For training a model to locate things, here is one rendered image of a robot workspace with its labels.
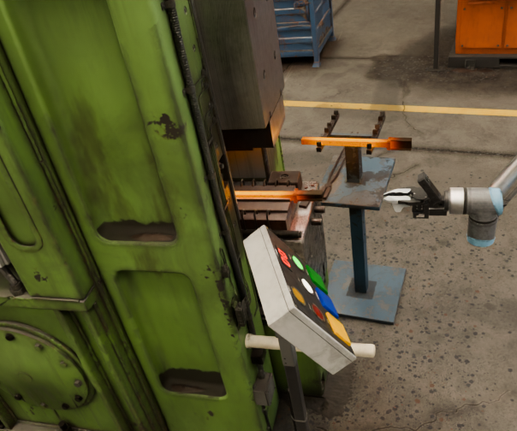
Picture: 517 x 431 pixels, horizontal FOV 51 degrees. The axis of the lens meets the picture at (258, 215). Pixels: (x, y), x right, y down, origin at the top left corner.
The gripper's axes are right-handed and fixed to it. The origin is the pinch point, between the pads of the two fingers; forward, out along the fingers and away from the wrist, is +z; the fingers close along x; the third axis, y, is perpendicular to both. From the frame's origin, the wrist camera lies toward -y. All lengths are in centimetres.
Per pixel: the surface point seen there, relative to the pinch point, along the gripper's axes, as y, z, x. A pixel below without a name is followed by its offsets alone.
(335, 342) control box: -4, 9, -70
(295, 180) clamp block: 2.0, 34.8, 12.7
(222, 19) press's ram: -70, 41, -18
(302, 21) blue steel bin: 55, 99, 370
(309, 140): 1, 34, 41
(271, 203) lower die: 1.0, 40.6, -3.8
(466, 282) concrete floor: 100, -35, 63
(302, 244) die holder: 9.7, 28.1, -15.9
